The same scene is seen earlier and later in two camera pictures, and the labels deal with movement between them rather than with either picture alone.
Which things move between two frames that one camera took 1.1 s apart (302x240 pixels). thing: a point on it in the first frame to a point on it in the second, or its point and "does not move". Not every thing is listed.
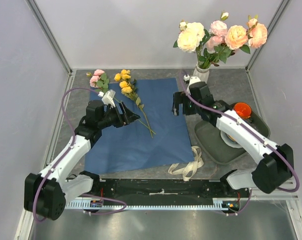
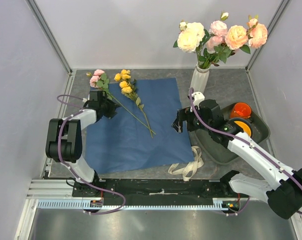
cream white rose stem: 190,34 does not move
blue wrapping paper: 158,140 does not move
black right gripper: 180,97 to 183,114
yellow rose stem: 128,87 does not move
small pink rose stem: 99,80 does not move
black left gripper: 126,117 to 113,106
